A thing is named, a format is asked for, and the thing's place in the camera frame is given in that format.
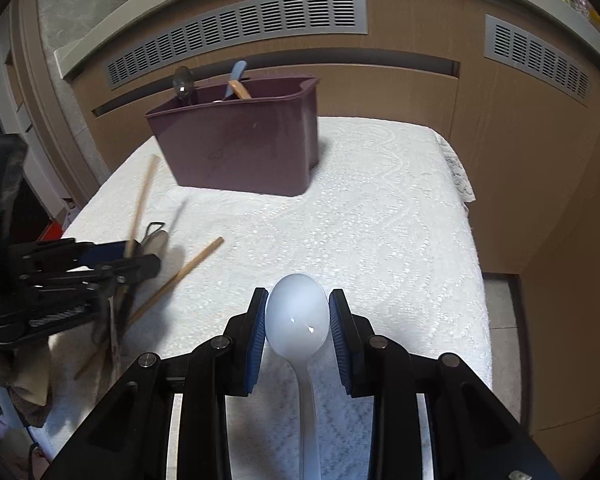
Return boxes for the white lace tablecloth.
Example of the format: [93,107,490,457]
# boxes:
[31,117,492,479]

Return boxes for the light blue handled scoop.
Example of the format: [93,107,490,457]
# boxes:
[224,60,247,100]

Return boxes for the white plastic spoon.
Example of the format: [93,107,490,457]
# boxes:
[265,273,330,479]

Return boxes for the brown wooden spoon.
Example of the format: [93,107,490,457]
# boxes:
[228,80,251,100]

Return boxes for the long grey vent grille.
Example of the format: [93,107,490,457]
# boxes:
[104,0,368,89]

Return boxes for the light wooden chopstick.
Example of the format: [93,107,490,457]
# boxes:
[123,154,160,259]

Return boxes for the maroon plastic utensil caddy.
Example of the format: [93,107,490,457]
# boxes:
[145,75,320,197]

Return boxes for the short grey vent grille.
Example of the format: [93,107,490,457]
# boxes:
[484,14,590,104]

